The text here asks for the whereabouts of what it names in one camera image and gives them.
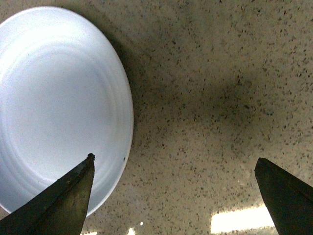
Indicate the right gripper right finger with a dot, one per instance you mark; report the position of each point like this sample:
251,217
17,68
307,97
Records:
288,199

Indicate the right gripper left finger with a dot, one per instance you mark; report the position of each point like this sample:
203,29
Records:
60,209

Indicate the blue plate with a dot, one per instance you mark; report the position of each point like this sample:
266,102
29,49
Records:
64,94

